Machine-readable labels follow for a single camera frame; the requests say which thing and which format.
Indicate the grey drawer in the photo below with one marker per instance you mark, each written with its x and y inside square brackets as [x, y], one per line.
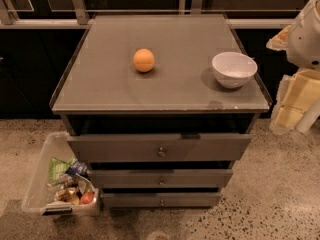
[180, 178]
[146, 200]
[159, 147]

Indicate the clear plastic bin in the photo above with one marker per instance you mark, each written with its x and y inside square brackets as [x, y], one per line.
[39, 199]

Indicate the blue snack packet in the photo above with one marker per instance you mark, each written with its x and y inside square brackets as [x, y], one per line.
[77, 168]

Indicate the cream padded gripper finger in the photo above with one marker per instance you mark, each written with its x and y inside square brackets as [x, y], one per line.
[297, 102]

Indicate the red apple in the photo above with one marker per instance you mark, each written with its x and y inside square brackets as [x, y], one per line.
[87, 198]

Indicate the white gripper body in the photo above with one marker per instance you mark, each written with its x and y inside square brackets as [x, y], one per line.
[306, 39]

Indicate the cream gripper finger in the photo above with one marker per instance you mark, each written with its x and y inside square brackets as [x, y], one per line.
[279, 41]

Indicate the white ceramic bowl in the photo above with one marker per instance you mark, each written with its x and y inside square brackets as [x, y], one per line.
[233, 69]

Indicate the orange fruit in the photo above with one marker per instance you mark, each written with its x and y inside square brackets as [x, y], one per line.
[144, 60]

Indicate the brown wrapped snack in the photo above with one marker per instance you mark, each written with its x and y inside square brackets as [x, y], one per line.
[68, 195]

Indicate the grey drawer cabinet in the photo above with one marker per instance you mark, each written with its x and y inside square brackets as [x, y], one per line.
[102, 93]

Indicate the grey top drawer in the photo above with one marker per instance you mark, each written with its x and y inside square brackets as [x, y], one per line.
[159, 147]

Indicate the grey bottom drawer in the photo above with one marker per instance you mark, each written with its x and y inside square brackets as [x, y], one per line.
[146, 200]

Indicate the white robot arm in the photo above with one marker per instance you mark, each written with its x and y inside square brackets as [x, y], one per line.
[298, 96]

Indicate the grey middle drawer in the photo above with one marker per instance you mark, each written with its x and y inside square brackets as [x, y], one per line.
[180, 178]

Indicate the metal railing frame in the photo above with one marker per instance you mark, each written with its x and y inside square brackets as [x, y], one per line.
[65, 14]

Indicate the green snack packet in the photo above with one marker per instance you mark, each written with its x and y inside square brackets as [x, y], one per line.
[57, 168]

